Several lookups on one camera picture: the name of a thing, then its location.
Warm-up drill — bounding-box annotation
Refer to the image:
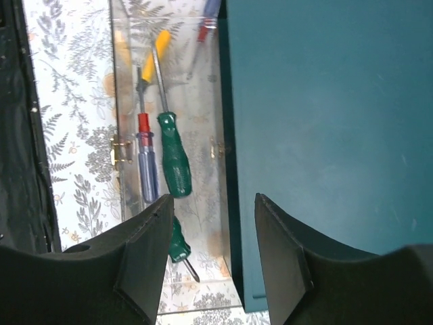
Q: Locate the teal drawer box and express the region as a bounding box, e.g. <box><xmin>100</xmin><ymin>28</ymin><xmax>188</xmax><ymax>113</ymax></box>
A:
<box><xmin>219</xmin><ymin>1</ymin><xmax>432</xmax><ymax>312</ymax></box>

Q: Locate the clear acrylic drawer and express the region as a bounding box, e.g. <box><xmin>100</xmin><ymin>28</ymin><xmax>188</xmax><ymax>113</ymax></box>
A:
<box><xmin>110</xmin><ymin>1</ymin><xmax>224</xmax><ymax>282</ymax></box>

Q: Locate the blue red screwdriver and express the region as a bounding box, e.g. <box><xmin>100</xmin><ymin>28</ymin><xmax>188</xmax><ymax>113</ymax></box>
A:
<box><xmin>186</xmin><ymin>0</ymin><xmax>222</xmax><ymax>81</ymax></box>
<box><xmin>136</xmin><ymin>66</ymin><xmax>159</xmax><ymax>204</ymax></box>

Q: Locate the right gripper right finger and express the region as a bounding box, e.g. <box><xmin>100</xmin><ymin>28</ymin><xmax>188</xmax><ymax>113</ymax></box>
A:
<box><xmin>254</xmin><ymin>194</ymin><xmax>432</xmax><ymax>324</ymax></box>

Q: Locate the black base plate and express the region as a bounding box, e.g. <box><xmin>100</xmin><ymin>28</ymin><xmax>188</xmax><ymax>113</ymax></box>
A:
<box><xmin>1</xmin><ymin>1</ymin><xmax>61</xmax><ymax>254</ymax></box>

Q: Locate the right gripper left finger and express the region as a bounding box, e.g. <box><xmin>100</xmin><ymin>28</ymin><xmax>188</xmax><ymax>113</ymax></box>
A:
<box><xmin>1</xmin><ymin>194</ymin><xmax>174</xmax><ymax>324</ymax></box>

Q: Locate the small green screwdriver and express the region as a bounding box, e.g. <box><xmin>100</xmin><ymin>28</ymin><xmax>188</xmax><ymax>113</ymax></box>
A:
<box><xmin>168</xmin><ymin>216</ymin><xmax>200</xmax><ymax>283</ymax></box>

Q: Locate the orange handled screwdriver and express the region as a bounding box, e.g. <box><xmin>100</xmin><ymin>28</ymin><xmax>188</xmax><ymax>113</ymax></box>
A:
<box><xmin>137</xmin><ymin>30</ymin><xmax>171</xmax><ymax>92</ymax></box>

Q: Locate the long green screwdriver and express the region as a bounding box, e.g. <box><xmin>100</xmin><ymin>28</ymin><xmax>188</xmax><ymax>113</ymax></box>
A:
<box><xmin>155</xmin><ymin>62</ymin><xmax>192</xmax><ymax>198</ymax></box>

